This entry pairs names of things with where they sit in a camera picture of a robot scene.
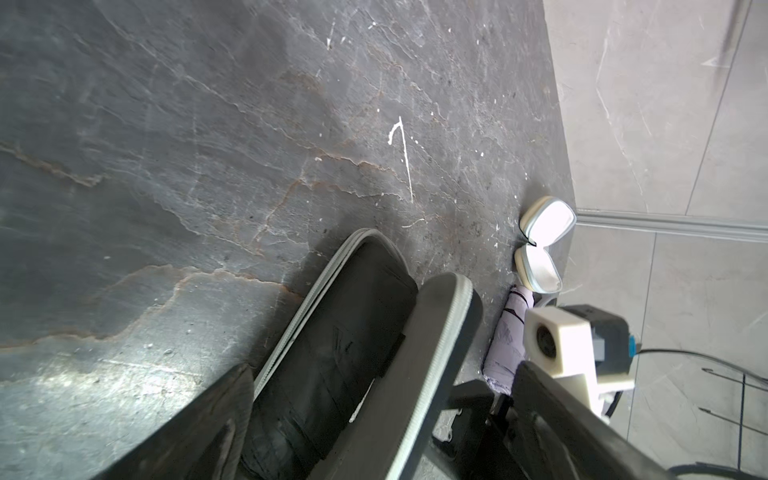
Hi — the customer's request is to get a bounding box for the purple folded umbrella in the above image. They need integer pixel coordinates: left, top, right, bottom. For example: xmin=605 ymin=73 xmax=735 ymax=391
xmin=482 ymin=285 xmax=534 ymax=396

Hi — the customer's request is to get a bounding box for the white zippered umbrella sleeve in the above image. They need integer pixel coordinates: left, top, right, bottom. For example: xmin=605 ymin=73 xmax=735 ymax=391
xmin=514 ymin=196 xmax=577 ymax=295

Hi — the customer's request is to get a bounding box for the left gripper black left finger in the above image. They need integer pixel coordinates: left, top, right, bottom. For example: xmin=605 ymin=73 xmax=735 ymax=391
xmin=95 ymin=363 xmax=254 ymax=479

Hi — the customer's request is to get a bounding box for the black wire hook rack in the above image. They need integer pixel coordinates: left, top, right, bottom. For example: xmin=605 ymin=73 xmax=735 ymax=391
xmin=696 ymin=367 xmax=767 ymax=439

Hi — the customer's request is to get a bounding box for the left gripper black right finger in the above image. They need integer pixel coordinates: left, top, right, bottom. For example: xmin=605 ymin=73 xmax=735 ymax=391
xmin=512 ymin=361 xmax=674 ymax=479

